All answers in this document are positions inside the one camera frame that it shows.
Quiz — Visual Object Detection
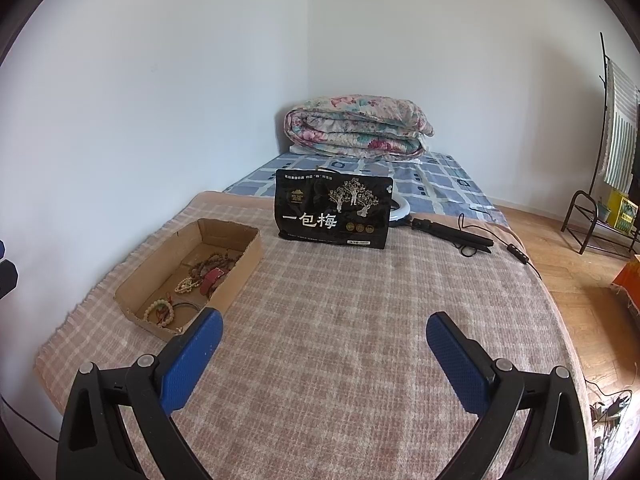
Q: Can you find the pink plaid blanket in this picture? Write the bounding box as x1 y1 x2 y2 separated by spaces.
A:
32 190 596 480

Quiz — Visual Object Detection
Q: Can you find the yellow box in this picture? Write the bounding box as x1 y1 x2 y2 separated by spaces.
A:
606 190 640 233

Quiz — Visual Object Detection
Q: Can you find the striped hanging cloth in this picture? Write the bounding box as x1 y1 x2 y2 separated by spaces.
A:
600 57 640 188

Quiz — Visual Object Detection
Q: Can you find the red strap wristwatch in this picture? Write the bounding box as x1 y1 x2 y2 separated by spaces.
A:
199 266 228 297

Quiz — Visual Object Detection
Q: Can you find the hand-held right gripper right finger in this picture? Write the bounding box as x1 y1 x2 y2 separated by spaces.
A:
425 311 594 480

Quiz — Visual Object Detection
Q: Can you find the blue patterned bed sheet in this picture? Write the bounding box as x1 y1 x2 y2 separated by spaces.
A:
222 150 508 226

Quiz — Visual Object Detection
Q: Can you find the leaf print white cloth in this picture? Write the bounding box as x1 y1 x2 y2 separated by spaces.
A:
585 390 640 480

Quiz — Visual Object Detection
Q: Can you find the black metal clothes rack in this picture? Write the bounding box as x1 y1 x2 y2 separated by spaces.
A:
560 32 640 261

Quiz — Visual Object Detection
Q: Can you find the cardboard box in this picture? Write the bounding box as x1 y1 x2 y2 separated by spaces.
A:
114 218 263 337

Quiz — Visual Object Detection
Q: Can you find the brown wooden bead necklace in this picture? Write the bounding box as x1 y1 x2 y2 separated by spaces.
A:
189 252 243 281

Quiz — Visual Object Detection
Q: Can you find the black hair straightener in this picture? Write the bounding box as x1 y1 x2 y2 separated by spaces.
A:
390 195 496 257

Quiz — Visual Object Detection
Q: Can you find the black snack bag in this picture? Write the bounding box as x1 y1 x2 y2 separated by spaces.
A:
275 168 393 251

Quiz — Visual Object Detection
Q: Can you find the folded floral quilt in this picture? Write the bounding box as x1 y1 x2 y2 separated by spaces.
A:
283 93 435 161

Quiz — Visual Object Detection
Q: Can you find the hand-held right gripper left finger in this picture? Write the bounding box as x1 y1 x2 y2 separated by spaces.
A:
56 307 224 480

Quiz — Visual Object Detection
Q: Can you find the cream bead bracelet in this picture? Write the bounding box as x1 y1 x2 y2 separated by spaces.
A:
143 299 176 325

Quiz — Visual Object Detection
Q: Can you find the orange cloth covered stool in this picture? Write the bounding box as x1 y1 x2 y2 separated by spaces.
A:
610 255 640 311

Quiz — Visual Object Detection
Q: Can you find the black cable with switch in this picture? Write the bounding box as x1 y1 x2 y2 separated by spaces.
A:
457 212 546 281

